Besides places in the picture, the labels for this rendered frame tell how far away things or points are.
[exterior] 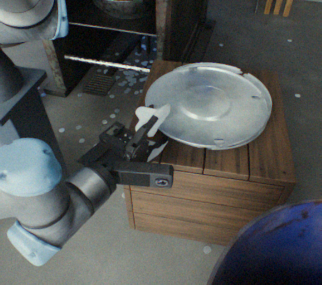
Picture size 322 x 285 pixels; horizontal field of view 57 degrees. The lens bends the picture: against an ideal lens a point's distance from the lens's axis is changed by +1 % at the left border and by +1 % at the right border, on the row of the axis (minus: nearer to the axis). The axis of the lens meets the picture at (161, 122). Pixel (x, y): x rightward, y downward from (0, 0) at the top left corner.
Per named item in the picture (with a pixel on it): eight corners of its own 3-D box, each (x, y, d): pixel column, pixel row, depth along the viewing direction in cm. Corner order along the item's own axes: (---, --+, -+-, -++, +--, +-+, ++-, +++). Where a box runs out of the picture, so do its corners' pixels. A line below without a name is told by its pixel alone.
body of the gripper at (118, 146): (118, 117, 59) (73, 154, 52) (153, 135, 56) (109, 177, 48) (121, 143, 64) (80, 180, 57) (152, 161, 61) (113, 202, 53)
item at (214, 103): (243, 65, 82) (243, 62, 82) (288, 141, 62) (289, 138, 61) (140, 73, 80) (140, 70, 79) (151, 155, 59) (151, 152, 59)
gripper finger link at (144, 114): (148, 88, 61) (122, 122, 58) (172, 99, 58) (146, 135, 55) (151, 96, 63) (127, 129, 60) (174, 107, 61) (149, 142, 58)
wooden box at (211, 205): (258, 252, 84) (298, 183, 59) (129, 229, 89) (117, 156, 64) (252, 147, 112) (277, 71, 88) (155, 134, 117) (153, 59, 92)
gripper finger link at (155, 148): (151, 127, 69) (127, 138, 62) (172, 138, 67) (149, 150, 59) (148, 138, 71) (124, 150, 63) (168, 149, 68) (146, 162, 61)
